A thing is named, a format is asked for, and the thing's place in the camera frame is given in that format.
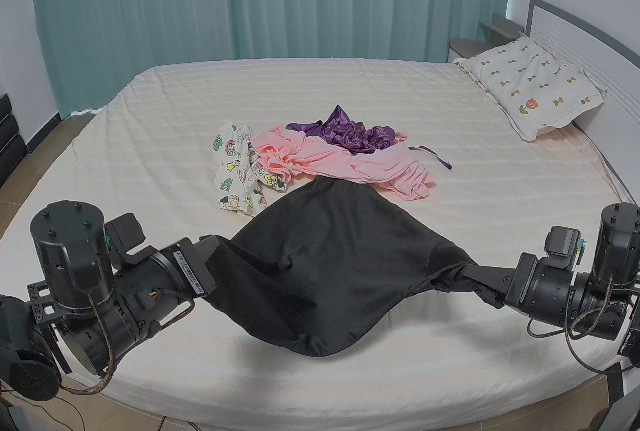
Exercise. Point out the pink garment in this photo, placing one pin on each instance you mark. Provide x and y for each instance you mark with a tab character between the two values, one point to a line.
350	164

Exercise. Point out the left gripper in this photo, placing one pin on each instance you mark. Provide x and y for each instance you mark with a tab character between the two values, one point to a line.
165	279

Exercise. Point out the black T-shirt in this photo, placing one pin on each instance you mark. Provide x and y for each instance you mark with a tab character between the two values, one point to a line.
325	269

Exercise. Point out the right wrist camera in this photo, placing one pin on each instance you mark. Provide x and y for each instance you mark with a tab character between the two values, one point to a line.
562	244

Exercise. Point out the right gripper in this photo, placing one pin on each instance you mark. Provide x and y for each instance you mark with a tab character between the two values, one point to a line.
550	294

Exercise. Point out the bed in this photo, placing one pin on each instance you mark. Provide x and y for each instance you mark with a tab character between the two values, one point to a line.
350	89

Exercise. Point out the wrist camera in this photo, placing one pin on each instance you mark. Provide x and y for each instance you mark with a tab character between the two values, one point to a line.
562	244
125	231

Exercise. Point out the purple garment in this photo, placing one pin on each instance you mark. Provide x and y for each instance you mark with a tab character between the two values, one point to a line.
345	131

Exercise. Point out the black chest of drawers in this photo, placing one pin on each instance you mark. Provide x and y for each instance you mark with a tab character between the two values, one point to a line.
9	134

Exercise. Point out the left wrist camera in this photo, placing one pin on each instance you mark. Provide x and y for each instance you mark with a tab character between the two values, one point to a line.
125	231

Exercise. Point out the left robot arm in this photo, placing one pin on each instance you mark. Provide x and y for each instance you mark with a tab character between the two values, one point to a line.
70	259

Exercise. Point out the white printed garment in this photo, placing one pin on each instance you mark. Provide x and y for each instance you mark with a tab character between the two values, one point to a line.
230	169

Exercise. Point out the grey bedside table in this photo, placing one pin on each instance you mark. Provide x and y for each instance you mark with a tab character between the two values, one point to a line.
467	48

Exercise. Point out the white printed pillow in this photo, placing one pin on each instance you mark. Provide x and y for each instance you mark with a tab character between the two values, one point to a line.
530	84

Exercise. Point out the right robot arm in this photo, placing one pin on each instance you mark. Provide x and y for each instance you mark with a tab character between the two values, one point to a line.
620	244

